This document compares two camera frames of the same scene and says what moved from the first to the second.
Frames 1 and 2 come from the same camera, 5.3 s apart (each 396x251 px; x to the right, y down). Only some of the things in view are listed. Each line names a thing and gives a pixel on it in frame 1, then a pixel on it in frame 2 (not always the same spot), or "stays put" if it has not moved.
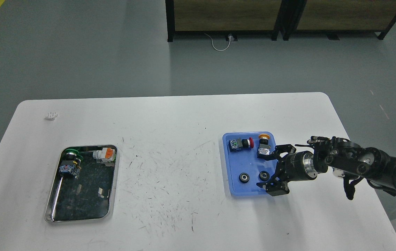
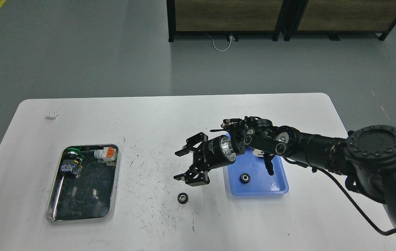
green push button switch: x=71 y=164 stays put
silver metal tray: x=91 y=196 stays put
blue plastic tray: x=245 y=169 stays put
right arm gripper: x=297 y=166 → x=218 y=152
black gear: x=244 y=177 stays put
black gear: x=264 y=175 → x=182 y=198
